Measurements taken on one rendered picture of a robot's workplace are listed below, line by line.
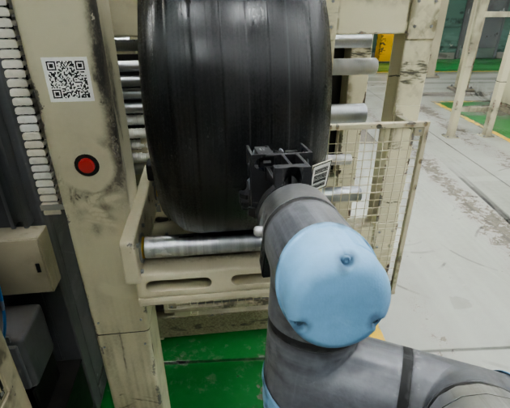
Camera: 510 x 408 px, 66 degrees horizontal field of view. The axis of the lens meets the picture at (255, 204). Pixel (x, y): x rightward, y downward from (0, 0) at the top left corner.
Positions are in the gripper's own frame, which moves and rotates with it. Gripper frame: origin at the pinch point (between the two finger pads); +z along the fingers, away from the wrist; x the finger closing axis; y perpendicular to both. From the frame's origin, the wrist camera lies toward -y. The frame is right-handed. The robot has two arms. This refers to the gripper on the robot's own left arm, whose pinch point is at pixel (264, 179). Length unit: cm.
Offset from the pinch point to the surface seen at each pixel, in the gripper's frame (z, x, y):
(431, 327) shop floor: 83, -89, -101
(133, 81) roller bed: 59, 27, 11
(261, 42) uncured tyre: 1.7, 0.0, 19.0
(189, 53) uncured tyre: 1.3, 9.9, 17.8
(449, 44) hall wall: 908, -584, 34
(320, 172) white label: 3.7, -9.6, -0.5
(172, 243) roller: 15.8, 16.3, -17.1
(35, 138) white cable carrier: 21.4, 39.9, 3.6
